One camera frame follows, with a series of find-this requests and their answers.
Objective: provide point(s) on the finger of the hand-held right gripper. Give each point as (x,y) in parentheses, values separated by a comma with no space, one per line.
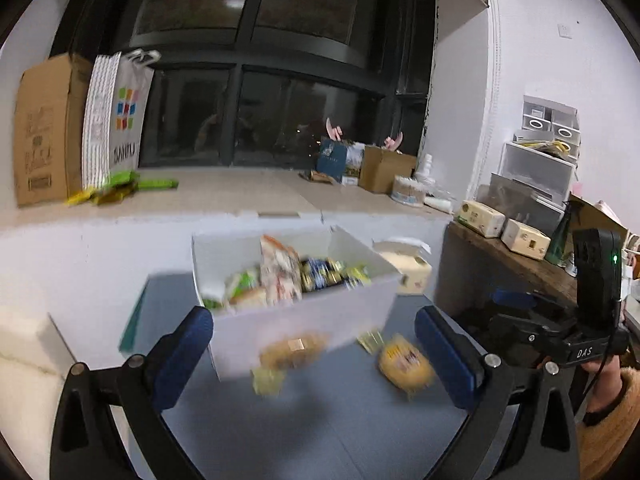
(530,330)
(512,298)

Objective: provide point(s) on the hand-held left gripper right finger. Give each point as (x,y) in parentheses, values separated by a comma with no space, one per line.
(445,355)

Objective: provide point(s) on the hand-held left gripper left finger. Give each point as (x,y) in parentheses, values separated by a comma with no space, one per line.
(182,355)

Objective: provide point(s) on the yellow blue-print snack bag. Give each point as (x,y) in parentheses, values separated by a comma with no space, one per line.
(405,365)

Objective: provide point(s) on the small yellow green packet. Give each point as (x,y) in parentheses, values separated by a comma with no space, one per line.
(371,341)

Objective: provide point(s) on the small green snack packet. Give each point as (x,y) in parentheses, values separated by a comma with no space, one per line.
(267,381)

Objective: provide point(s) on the square green snack packet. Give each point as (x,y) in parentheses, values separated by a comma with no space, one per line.
(242,282)

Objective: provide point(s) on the yellow noodle snack packet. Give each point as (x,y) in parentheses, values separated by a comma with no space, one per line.
(295,350)

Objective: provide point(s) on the large white snack bag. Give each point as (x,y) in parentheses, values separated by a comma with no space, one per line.
(280,272)

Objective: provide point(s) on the white cardboard box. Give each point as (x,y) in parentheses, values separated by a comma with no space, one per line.
(310,320)

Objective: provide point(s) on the dark blue snack packet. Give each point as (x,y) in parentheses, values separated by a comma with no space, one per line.
(320,275)

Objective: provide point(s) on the person's right forearm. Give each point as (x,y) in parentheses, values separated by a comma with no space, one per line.
(617,445)

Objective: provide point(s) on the person's right hand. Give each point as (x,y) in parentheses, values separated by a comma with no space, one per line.
(607,385)

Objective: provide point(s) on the wooden side table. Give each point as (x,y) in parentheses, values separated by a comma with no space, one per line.
(500,255)

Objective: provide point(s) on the dark green bottle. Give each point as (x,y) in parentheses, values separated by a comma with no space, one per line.
(560,240)

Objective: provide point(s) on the cream box on desk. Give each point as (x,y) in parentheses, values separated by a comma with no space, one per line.
(525,240)
(480,219)

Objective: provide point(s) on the brown paper bag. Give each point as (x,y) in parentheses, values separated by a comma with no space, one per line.
(597,212)

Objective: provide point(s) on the grey metal sheet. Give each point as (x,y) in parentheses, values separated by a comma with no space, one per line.
(520,200)

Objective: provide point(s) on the white paper roll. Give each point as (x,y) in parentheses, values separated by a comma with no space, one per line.
(441,204)

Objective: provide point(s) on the large clear drawer unit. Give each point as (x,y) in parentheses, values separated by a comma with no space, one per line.
(535,167)

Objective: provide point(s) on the cotton swab container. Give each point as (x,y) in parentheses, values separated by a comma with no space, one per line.
(409,191)

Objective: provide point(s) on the white plastic bottle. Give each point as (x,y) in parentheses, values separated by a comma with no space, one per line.
(425,170)

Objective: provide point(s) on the small white drawer unit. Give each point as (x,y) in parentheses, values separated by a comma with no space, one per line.
(550,120)

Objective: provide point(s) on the pile of green packets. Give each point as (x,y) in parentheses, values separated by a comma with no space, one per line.
(120,187)

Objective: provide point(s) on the small brown cardboard box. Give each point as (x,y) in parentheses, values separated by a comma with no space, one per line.
(385,170)

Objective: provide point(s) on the pink plastic toy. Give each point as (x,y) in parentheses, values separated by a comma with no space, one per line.
(334,130)
(394,141)

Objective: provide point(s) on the brown snack wrapper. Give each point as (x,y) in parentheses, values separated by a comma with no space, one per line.
(317,176)

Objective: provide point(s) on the blue printed box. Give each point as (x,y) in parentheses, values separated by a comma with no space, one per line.
(337,160)

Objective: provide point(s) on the white printed shopping bag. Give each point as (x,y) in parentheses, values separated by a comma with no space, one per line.
(120,125)

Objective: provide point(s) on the black framed window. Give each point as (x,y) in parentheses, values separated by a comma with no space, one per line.
(280,120)

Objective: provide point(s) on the large brown cardboard box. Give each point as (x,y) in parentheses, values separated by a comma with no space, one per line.
(45,130)

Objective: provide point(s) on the white wall socket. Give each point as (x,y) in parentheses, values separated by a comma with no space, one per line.
(565,31)

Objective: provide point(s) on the white wall shelf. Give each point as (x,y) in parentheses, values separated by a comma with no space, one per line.
(457,5)

